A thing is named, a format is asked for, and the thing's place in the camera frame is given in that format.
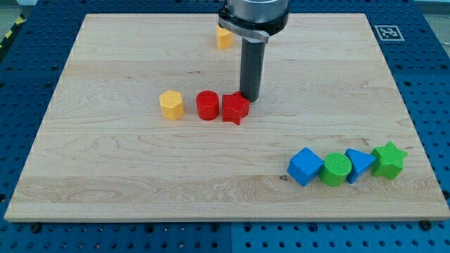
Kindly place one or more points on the yellow hexagon block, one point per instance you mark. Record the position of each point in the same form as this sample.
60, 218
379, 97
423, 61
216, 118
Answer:
171, 104

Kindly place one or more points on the light wooden board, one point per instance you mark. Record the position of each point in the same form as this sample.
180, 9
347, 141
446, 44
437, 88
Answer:
105, 153

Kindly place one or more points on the red cylinder block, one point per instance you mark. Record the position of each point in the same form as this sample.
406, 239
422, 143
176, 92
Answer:
207, 103

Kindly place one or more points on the black bolt bottom left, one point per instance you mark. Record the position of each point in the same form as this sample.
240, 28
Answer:
35, 228

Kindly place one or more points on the blue triangle block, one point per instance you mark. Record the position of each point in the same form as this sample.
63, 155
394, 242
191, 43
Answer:
361, 162

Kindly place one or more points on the green cylinder block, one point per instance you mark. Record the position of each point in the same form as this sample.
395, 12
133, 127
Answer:
336, 167

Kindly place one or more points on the black bolt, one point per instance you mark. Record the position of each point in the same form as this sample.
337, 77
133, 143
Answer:
35, 228
425, 225

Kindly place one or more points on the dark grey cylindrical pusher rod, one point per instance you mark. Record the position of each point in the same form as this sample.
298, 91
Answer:
251, 64

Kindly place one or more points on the black bolt bottom right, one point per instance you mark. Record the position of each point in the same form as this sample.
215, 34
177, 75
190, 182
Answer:
425, 225

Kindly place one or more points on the blue cube block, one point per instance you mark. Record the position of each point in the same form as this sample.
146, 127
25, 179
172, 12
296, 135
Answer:
305, 166

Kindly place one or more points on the red star block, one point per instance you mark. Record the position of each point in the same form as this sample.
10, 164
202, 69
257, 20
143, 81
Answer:
234, 107

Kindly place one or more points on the white fiducial marker tag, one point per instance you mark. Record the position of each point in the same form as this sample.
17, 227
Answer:
389, 33

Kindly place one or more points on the yellow heart block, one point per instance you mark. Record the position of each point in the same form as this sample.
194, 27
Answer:
224, 38

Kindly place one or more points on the green star block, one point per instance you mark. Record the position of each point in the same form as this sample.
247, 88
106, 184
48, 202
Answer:
389, 160

